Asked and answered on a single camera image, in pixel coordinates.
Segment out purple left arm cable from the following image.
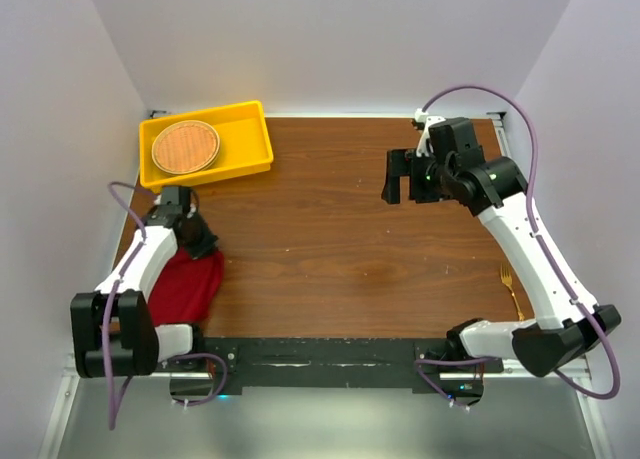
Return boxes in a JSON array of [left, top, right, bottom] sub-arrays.
[[99, 181, 229, 431]]

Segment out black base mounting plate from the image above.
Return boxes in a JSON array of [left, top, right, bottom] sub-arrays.
[[149, 336, 505, 398]]

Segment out round woven coaster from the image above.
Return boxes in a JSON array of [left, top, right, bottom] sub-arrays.
[[151, 120, 221, 175]]

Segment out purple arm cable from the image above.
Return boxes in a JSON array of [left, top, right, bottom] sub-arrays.
[[413, 84, 622, 413], [99, 181, 229, 431]]

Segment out gold fork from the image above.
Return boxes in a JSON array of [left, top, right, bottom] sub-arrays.
[[499, 264, 525, 322]]

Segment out red cloth napkin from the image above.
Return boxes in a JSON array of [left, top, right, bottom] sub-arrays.
[[148, 248, 225, 326]]

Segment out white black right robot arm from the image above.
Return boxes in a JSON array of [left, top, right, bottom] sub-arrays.
[[381, 112, 621, 377]]

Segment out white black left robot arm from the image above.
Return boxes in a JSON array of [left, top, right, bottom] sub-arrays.
[[70, 186, 217, 378]]

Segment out aluminium frame rail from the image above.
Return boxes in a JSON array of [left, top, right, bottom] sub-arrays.
[[37, 111, 614, 459]]

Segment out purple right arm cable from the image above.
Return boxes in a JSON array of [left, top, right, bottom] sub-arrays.
[[413, 84, 622, 413]]

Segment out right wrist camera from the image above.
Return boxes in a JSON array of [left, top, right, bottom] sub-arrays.
[[412, 109, 446, 157]]

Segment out yellow plastic tray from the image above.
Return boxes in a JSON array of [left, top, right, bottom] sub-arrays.
[[139, 100, 274, 192]]

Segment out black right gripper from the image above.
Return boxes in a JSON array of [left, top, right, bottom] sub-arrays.
[[382, 148, 455, 204]]

